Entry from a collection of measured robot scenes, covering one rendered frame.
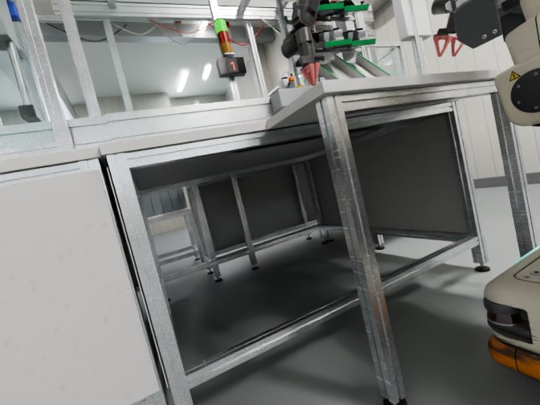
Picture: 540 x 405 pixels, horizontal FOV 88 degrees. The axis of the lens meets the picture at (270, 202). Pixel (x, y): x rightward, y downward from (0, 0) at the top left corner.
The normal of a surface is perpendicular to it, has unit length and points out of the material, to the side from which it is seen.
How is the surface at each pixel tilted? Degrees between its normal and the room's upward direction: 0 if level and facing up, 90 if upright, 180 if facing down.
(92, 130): 90
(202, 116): 90
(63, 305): 90
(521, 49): 90
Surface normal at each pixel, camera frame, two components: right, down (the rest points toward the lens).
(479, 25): -0.87, 0.24
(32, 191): 0.39, -0.04
